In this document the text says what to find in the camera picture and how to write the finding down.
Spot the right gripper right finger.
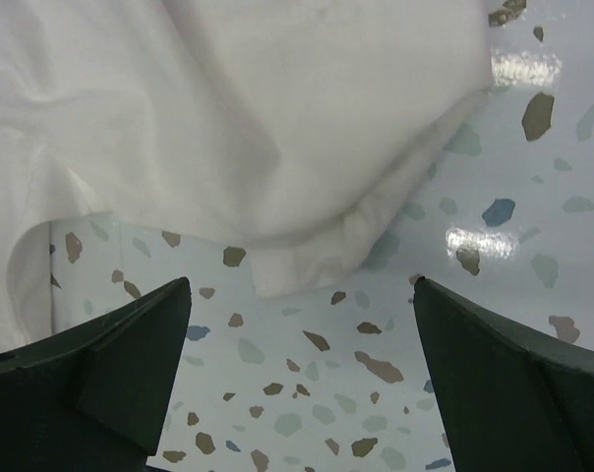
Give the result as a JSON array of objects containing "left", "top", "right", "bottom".
[{"left": 413, "top": 277, "right": 594, "bottom": 472}]

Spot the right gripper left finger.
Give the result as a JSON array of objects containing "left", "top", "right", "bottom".
[{"left": 0, "top": 277, "right": 192, "bottom": 471}]

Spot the white printed t shirt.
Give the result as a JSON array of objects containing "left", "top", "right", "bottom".
[{"left": 0, "top": 1, "right": 493, "bottom": 352}]

